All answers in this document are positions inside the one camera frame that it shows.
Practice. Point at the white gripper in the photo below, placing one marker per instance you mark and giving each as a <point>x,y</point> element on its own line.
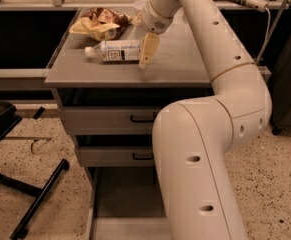
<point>150,20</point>

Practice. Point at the blue plastic water bottle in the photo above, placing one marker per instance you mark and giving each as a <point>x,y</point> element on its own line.
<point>115,51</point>

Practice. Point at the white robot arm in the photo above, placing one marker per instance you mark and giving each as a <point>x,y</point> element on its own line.
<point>190,137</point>

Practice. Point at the grey drawer cabinet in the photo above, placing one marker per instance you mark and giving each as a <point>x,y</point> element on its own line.
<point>176,73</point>

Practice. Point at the grey top drawer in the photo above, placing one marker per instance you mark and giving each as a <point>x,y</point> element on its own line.
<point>108,120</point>

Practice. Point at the grey middle drawer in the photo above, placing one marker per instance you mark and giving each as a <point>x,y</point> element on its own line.
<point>115,156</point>

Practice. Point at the grey open bottom drawer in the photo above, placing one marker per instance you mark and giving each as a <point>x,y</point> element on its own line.
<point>126,204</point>

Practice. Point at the white ceramic bowl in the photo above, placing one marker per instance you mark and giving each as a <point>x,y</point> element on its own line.
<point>141,5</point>

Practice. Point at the brown yellow chip bag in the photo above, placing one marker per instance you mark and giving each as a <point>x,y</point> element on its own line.
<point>101,24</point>

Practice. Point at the black chair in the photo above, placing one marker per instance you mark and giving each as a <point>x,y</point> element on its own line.
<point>30,154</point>

